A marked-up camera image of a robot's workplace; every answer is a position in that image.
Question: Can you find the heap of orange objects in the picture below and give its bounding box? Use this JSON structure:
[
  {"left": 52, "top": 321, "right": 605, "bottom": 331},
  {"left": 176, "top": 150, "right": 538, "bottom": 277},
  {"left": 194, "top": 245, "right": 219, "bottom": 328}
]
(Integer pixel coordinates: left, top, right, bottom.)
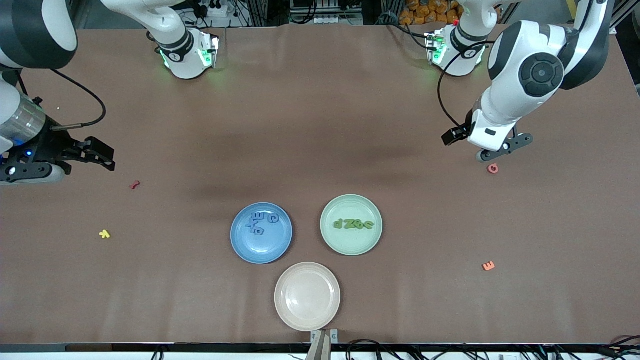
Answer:
[{"left": 399, "top": 0, "right": 463, "bottom": 27}]

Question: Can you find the table cover sheet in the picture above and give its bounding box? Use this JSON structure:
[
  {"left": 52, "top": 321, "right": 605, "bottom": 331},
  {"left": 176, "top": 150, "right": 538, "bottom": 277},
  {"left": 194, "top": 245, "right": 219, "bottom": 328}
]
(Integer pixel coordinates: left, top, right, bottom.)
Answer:
[{"left": 0, "top": 22, "right": 640, "bottom": 346}]

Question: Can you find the green plate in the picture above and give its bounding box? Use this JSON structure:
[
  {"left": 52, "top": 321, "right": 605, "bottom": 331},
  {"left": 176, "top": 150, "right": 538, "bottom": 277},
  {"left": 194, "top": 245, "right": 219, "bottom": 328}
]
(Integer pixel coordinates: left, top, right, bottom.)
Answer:
[{"left": 320, "top": 194, "right": 384, "bottom": 257}]

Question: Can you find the blue plate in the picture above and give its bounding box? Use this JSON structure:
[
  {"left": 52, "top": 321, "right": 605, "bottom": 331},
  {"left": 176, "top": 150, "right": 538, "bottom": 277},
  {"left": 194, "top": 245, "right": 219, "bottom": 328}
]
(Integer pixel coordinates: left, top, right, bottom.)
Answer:
[{"left": 230, "top": 202, "right": 294, "bottom": 265}]

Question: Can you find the pink beige plate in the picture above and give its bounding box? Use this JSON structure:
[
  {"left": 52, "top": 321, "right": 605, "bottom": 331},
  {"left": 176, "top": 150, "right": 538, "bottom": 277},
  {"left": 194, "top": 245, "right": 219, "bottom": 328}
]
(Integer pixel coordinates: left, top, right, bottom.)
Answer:
[{"left": 274, "top": 261, "right": 342, "bottom": 332}]

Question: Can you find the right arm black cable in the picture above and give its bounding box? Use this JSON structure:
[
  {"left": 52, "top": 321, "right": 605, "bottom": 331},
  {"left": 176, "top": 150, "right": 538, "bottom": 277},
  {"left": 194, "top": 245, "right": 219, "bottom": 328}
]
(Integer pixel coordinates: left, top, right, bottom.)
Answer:
[{"left": 15, "top": 67, "right": 107, "bottom": 132}]

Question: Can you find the black table edge rail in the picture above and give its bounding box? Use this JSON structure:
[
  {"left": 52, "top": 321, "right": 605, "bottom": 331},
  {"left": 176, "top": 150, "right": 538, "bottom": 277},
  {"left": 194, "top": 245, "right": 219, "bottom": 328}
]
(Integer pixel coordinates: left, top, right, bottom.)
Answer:
[{"left": 0, "top": 342, "right": 640, "bottom": 354}]

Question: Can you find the aluminium frame profile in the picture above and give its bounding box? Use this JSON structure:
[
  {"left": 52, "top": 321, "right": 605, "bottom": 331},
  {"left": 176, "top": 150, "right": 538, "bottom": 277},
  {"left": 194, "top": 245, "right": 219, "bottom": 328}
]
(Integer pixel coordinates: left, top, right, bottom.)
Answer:
[{"left": 247, "top": 0, "right": 273, "bottom": 27}]

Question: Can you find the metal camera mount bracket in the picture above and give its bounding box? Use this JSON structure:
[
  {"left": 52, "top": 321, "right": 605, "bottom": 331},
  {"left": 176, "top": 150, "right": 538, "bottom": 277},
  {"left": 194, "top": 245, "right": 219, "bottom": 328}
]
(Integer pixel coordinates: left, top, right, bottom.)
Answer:
[{"left": 306, "top": 328, "right": 340, "bottom": 360}]

